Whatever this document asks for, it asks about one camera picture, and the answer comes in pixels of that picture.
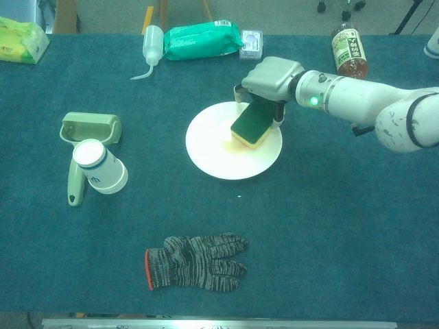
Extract teal table cloth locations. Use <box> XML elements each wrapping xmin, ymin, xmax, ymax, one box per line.
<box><xmin>0</xmin><ymin>33</ymin><xmax>439</xmax><ymax>313</ymax></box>

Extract yellow green tissue pack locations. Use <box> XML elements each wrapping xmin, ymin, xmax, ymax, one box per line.
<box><xmin>0</xmin><ymin>16</ymin><xmax>51</xmax><ymax>66</ymax></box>

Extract green wet wipes pack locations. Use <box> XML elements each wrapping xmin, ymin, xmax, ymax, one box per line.
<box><xmin>163</xmin><ymin>20</ymin><xmax>244</xmax><ymax>62</ymax></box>

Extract aluminium rail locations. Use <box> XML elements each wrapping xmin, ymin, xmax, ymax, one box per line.
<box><xmin>41</xmin><ymin>317</ymin><xmax>398</xmax><ymax>329</ymax></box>

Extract grey black knit glove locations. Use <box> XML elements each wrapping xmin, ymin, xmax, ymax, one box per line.
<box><xmin>144</xmin><ymin>232</ymin><xmax>250</xmax><ymax>291</ymax></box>

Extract white paper cup blue band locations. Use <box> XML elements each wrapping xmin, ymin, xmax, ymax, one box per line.
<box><xmin>72</xmin><ymin>138</ymin><xmax>129</xmax><ymax>195</ymax></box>

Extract white cup blue stripe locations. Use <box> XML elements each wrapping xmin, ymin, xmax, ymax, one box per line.
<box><xmin>423</xmin><ymin>26</ymin><xmax>439</xmax><ymax>59</ymax></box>

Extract wooden easel legs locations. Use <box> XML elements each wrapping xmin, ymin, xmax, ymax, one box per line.
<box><xmin>156</xmin><ymin>0</ymin><xmax>213</xmax><ymax>32</ymax></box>

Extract black wheeled chair base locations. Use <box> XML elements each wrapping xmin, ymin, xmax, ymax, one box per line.
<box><xmin>317</xmin><ymin>0</ymin><xmax>366</xmax><ymax>21</ymax></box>

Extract clear squeeze wash bottle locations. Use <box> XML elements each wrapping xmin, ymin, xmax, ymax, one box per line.
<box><xmin>130</xmin><ymin>25</ymin><xmax>165</xmax><ymax>81</ymax></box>

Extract brown tea bottle green label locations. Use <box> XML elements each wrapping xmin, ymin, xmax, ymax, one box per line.
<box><xmin>331</xmin><ymin>22</ymin><xmax>370</xmax><ymax>80</ymax></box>

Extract pale green lint roller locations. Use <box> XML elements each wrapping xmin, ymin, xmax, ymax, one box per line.
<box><xmin>59</xmin><ymin>112</ymin><xmax>123</xmax><ymax>207</ymax></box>

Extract black tripod leg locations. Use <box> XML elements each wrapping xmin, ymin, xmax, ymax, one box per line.
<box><xmin>389</xmin><ymin>0</ymin><xmax>426</xmax><ymax>36</ymax></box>

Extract white round plate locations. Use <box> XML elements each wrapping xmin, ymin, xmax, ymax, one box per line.
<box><xmin>185</xmin><ymin>100</ymin><xmax>284</xmax><ymax>180</ymax></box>

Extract brown cardboard box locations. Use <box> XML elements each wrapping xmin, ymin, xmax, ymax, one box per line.
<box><xmin>54</xmin><ymin>0</ymin><xmax>82</xmax><ymax>34</ymax></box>

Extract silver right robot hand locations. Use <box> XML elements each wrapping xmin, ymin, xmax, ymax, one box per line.
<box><xmin>233</xmin><ymin>56</ymin><xmax>306</xmax><ymax>130</ymax></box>

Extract small clear plastic box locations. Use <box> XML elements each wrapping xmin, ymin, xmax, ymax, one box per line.
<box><xmin>239</xmin><ymin>29</ymin><xmax>264</xmax><ymax>62</ymax></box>

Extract green yellow sponge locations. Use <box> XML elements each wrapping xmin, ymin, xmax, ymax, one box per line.
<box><xmin>230</xmin><ymin>101</ymin><xmax>278</xmax><ymax>150</ymax></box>

